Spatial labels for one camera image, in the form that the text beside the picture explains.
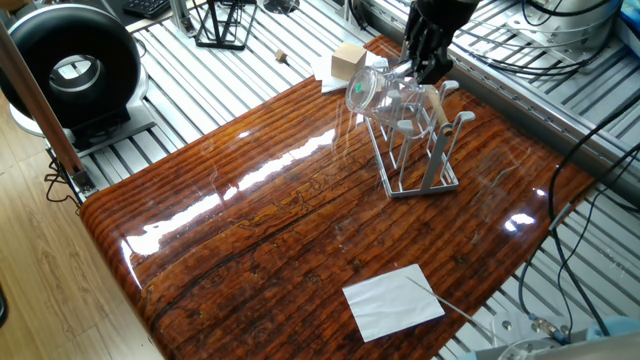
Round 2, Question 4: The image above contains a black round fan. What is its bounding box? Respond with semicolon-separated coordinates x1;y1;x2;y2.
0;3;144;132

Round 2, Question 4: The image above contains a white wire cup rack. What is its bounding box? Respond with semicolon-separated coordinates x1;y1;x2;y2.
360;55;477;200

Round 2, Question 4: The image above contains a black wire stand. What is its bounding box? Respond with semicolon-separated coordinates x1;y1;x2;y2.
194;0;250;51

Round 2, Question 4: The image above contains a flat white paper sheet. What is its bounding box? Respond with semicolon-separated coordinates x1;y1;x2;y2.
342;263;447;344

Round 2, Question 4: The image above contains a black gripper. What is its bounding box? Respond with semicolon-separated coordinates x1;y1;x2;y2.
404;0;479;87

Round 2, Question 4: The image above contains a black keyboard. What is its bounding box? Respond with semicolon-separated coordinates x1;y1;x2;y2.
118;0;173;19

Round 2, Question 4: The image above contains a clear glass cup with handle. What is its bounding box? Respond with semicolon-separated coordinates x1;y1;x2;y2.
345;64;441;133

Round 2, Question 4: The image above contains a large wooden block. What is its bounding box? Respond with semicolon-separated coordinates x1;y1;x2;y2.
329;42;369;87

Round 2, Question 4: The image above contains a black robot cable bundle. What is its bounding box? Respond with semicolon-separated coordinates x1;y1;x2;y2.
445;0;640;346

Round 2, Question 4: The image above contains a brown wooden post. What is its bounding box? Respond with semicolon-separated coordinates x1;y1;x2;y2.
0;20;89;179

